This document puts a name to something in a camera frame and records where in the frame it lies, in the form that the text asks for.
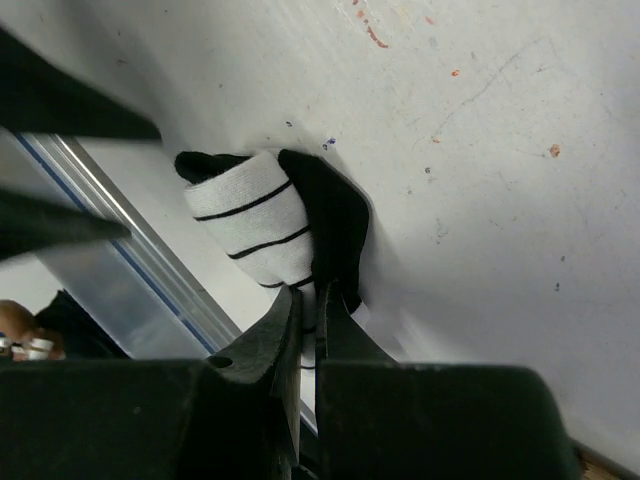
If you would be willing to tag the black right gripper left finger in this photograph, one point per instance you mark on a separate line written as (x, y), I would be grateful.
(233, 415)

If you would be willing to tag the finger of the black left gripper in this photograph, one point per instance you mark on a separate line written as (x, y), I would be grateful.
(37, 97)
(30, 224)

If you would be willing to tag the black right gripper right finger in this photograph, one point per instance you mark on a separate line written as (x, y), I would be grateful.
(381, 419)

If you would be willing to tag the white black striped sock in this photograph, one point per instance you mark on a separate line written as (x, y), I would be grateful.
(286, 219)

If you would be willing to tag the person in background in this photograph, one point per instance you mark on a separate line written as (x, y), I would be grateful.
(74, 334)

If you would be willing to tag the wooden compartment tray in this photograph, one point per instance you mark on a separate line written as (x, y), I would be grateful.
(595, 466)

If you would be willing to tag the aluminium front rail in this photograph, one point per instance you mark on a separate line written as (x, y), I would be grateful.
(136, 289)

